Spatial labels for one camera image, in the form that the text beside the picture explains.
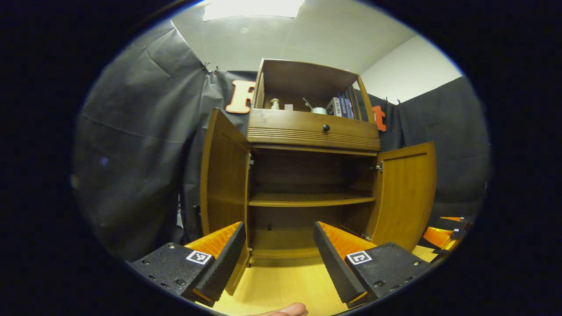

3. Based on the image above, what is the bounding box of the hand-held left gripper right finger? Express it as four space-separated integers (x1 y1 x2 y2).
313 222 433 309

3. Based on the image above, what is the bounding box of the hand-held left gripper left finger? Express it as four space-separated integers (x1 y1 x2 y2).
130 221 247 308

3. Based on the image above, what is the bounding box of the wooden shoe cabinet door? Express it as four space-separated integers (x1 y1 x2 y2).
365 141 437 252
200 108 252 295

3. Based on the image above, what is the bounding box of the wooden double-door shoe cabinet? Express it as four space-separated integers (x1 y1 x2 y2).
200 58 437 295

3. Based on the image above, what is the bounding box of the wooden inner shelf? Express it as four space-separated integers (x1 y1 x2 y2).
249 193 376 208

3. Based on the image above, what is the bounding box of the ceiling light panel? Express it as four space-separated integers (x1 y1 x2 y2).
203 0 305 22

